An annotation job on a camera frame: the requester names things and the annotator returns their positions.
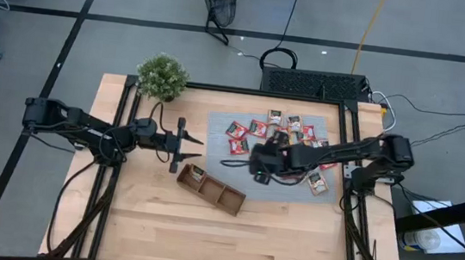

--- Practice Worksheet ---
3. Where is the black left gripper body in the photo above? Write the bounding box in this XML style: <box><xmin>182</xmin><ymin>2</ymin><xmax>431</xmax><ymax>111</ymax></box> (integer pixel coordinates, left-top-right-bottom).
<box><xmin>150</xmin><ymin>115</ymin><xmax>188</xmax><ymax>175</ymax></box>

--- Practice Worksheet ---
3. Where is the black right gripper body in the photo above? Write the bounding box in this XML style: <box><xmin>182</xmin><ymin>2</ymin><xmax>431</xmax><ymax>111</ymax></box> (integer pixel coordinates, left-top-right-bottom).
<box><xmin>246</xmin><ymin>128</ymin><xmax>303</xmax><ymax>189</ymax></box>

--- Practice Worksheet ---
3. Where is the grey woven placemat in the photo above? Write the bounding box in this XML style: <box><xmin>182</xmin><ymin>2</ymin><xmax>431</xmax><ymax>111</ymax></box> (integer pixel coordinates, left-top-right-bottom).
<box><xmin>199</xmin><ymin>103</ymin><xmax>345</xmax><ymax>210</ymax></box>

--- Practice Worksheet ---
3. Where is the wooden three-compartment tea box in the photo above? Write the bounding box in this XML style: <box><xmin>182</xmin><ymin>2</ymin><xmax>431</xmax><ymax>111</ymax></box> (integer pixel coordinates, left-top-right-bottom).
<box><xmin>173</xmin><ymin>162</ymin><xmax>250</xmax><ymax>219</ymax></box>

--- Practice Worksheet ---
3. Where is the green potted plant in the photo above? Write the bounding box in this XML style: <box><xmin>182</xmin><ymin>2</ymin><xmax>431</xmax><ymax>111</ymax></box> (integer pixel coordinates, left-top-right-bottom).
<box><xmin>133</xmin><ymin>49</ymin><xmax>193</xmax><ymax>105</ymax></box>

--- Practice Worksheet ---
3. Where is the black perforated computer tower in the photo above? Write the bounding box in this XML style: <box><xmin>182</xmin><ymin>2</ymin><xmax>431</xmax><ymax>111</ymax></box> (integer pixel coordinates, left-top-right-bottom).
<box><xmin>258</xmin><ymin>64</ymin><xmax>373</xmax><ymax>104</ymax></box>

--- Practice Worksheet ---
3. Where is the white paper sheet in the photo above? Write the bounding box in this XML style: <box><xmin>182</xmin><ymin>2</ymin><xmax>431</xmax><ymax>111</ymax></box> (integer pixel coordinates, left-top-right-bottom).
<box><xmin>405</xmin><ymin>196</ymin><xmax>465</xmax><ymax>259</ymax></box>

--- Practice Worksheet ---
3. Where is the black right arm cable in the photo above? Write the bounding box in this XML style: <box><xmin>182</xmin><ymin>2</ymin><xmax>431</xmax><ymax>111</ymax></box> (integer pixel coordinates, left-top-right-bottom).
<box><xmin>218</xmin><ymin>157</ymin><xmax>256</xmax><ymax>171</ymax></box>

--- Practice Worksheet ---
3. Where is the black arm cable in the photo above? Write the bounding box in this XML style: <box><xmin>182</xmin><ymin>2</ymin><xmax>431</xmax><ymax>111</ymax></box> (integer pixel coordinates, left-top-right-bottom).
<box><xmin>218</xmin><ymin>157</ymin><xmax>256</xmax><ymax>171</ymax></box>
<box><xmin>44</xmin><ymin>157</ymin><xmax>98</xmax><ymax>259</ymax></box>

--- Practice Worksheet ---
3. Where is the black coiled cable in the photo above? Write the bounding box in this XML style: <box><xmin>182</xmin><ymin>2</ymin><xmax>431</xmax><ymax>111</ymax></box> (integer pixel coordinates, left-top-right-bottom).
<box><xmin>258</xmin><ymin>45</ymin><xmax>300</xmax><ymax>74</ymax></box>

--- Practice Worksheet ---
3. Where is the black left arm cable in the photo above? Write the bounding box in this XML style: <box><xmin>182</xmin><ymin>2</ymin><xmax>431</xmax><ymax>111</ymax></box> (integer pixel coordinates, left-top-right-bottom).
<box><xmin>44</xmin><ymin>157</ymin><xmax>98</xmax><ymax>259</ymax></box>

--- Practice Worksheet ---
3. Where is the black floor cable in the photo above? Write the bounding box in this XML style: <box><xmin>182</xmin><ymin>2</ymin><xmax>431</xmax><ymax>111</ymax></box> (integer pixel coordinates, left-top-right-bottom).
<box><xmin>380</xmin><ymin>92</ymin><xmax>465</xmax><ymax>158</ymax></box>
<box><xmin>274</xmin><ymin>0</ymin><xmax>302</xmax><ymax>52</ymax></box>

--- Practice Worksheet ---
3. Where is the yellow floor cable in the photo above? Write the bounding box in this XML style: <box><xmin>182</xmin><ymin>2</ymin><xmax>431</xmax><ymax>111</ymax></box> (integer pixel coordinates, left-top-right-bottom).
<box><xmin>350</xmin><ymin>0</ymin><xmax>390</xmax><ymax>78</ymax></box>

